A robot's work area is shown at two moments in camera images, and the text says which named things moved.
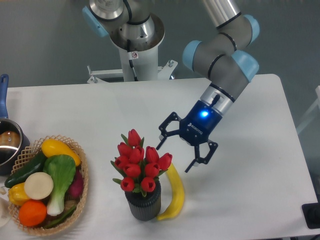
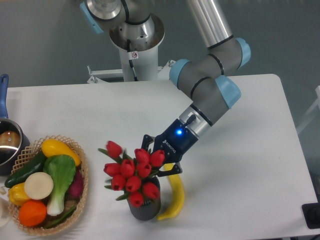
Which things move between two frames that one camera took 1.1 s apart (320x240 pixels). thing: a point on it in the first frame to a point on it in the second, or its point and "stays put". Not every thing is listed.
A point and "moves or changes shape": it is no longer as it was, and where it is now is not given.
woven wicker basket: (24, 157) stays put
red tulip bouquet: (138, 172) moves or changes shape
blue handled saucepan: (14, 142) stays put
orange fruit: (32, 213) stays put
